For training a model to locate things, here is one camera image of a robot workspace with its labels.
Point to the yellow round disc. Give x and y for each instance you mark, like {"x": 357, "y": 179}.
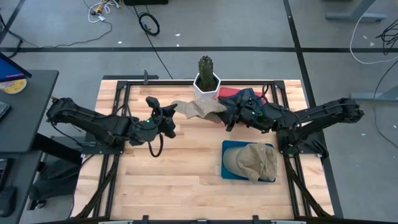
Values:
{"x": 14, "y": 87}

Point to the black desk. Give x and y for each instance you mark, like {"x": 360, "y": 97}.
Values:
{"x": 28, "y": 102}

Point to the black bag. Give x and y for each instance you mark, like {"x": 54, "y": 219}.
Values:
{"x": 56, "y": 183}

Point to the red plastic tray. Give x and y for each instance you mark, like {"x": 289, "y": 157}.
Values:
{"x": 227, "y": 91}

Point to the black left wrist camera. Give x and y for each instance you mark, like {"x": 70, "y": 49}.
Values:
{"x": 152, "y": 102}

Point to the dark keyboard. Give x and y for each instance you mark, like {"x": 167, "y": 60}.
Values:
{"x": 3, "y": 110}

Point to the black flat bar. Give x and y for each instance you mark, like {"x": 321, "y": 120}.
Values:
{"x": 124, "y": 77}

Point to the black table clamp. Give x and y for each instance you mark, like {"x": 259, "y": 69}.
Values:
{"x": 145, "y": 219}
{"x": 145, "y": 76}
{"x": 256, "y": 219}

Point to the computer monitor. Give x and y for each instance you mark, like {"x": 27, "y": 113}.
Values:
{"x": 9, "y": 70}

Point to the black box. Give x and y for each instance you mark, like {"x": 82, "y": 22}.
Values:
{"x": 146, "y": 2}

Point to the black metal table frame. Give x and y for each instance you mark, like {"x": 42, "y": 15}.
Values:
{"x": 136, "y": 83}

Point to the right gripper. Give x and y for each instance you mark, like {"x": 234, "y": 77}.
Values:
{"x": 252, "y": 115}

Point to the black desk foot bar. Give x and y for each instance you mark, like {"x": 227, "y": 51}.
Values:
{"x": 56, "y": 147}

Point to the grey table leg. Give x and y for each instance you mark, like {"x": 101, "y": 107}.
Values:
{"x": 373, "y": 96}
{"x": 354, "y": 16}

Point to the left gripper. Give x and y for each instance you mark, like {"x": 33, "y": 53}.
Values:
{"x": 146, "y": 129}

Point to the beige cap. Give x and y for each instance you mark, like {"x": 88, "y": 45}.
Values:
{"x": 199, "y": 109}
{"x": 255, "y": 161}

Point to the green cactus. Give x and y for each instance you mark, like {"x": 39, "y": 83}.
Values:
{"x": 206, "y": 71}

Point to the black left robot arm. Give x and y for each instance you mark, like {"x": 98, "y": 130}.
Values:
{"x": 93, "y": 124}

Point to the teal plastic tray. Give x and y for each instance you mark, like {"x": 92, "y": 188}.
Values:
{"x": 228, "y": 143}

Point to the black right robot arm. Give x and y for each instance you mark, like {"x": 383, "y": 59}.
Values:
{"x": 326, "y": 113}

